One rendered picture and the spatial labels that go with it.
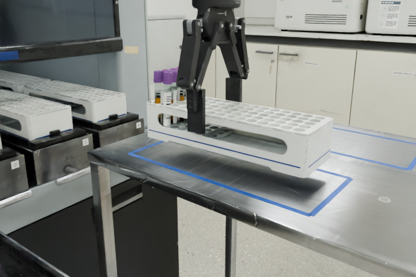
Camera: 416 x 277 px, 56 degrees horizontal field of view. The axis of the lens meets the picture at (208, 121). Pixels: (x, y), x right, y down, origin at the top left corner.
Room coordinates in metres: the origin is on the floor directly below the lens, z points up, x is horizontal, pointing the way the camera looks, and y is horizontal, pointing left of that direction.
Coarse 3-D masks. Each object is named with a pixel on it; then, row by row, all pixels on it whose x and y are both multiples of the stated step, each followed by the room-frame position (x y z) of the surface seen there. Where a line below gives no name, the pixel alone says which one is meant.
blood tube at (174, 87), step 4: (172, 72) 0.66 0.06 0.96; (176, 72) 0.66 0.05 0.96; (176, 76) 0.66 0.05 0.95; (172, 84) 0.66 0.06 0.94; (172, 88) 0.66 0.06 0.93; (176, 88) 0.66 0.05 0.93; (172, 92) 0.66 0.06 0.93; (176, 92) 0.66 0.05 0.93; (172, 96) 0.66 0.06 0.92; (176, 96) 0.66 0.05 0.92; (172, 100) 0.66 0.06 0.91; (176, 100) 0.66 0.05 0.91; (172, 116) 0.66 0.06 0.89; (176, 116) 0.66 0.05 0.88; (172, 120) 0.66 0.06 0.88; (176, 120) 0.66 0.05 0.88
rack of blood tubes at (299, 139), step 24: (216, 120) 0.57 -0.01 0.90; (240, 120) 0.55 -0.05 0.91; (264, 120) 0.56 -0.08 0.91; (288, 120) 0.56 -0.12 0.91; (312, 120) 0.56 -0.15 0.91; (192, 144) 0.60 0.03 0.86; (216, 144) 0.57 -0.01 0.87; (240, 144) 0.61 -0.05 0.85; (264, 144) 0.61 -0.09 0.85; (288, 144) 0.50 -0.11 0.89; (312, 144) 0.50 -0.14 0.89; (288, 168) 0.50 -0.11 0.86; (312, 168) 0.50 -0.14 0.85
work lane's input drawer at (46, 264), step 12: (0, 240) 0.39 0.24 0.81; (12, 240) 0.41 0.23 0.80; (0, 252) 0.38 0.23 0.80; (12, 252) 0.38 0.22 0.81; (24, 252) 0.36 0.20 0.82; (12, 264) 0.36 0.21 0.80; (24, 264) 0.36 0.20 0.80; (36, 264) 0.35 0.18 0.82; (48, 264) 0.36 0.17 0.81; (0, 276) 0.34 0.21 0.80; (12, 276) 0.34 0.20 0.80; (24, 276) 0.34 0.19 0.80; (36, 276) 0.34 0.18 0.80; (48, 276) 0.33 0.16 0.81; (60, 276) 0.33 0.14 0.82
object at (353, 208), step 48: (144, 144) 0.70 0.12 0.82; (336, 144) 0.70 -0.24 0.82; (384, 144) 0.70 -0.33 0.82; (96, 192) 0.65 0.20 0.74; (192, 192) 0.50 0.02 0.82; (240, 192) 0.50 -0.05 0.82; (288, 192) 0.50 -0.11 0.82; (336, 192) 0.50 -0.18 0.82; (384, 192) 0.50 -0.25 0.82; (288, 240) 0.41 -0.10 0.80; (336, 240) 0.38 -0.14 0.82; (384, 240) 0.38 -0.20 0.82
